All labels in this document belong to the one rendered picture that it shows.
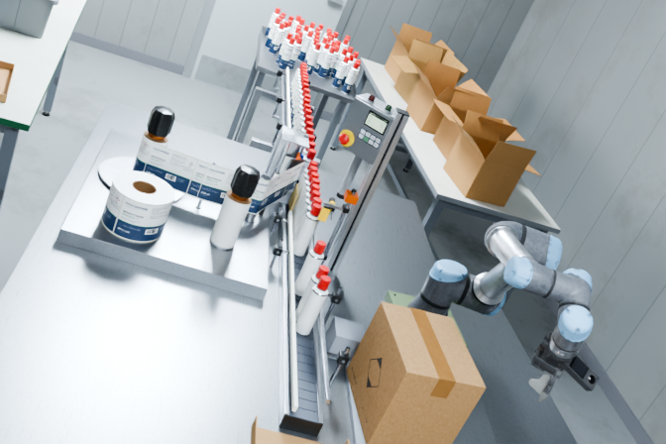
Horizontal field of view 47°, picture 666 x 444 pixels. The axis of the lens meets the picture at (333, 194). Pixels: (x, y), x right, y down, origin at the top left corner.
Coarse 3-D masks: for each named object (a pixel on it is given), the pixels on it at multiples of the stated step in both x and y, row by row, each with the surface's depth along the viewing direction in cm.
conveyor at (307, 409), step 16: (304, 256) 276; (288, 288) 253; (288, 304) 246; (288, 320) 238; (288, 336) 231; (304, 336) 234; (288, 352) 224; (304, 352) 227; (288, 368) 218; (304, 368) 220; (288, 384) 212; (304, 384) 214; (288, 400) 208; (304, 400) 208; (304, 416) 203
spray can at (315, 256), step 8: (320, 240) 247; (320, 248) 244; (312, 256) 245; (320, 256) 246; (304, 264) 248; (312, 264) 246; (320, 264) 248; (304, 272) 248; (312, 272) 247; (296, 280) 251; (304, 280) 249; (296, 288) 251; (304, 288) 250
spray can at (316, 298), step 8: (320, 280) 227; (328, 280) 227; (312, 288) 228; (320, 288) 227; (312, 296) 228; (320, 296) 227; (304, 304) 231; (312, 304) 229; (320, 304) 229; (304, 312) 231; (312, 312) 230; (304, 320) 231; (312, 320) 231; (296, 328) 233; (304, 328) 232
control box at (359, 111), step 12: (360, 96) 262; (360, 108) 261; (372, 108) 259; (384, 108) 261; (348, 120) 265; (360, 120) 262; (348, 132) 265; (372, 132) 261; (348, 144) 266; (360, 144) 264; (360, 156) 265; (372, 156) 263
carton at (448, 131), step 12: (456, 96) 477; (468, 96) 479; (480, 96) 481; (444, 108) 463; (456, 108) 479; (468, 108) 481; (480, 108) 483; (444, 120) 477; (456, 120) 451; (492, 120) 441; (504, 120) 485; (444, 132) 473; (456, 132) 459; (504, 132) 450; (516, 132) 471; (444, 144) 470; (444, 156) 466
